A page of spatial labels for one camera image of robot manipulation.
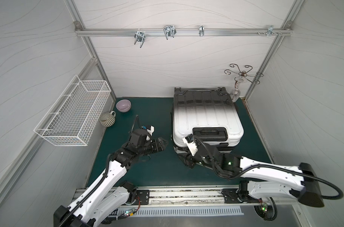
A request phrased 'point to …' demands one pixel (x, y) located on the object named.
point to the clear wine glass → (236, 92)
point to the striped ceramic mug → (107, 119)
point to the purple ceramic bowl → (123, 105)
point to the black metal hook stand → (252, 78)
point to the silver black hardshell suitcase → (210, 116)
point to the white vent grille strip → (182, 211)
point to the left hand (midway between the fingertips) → (164, 144)
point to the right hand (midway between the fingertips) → (180, 151)
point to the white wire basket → (71, 120)
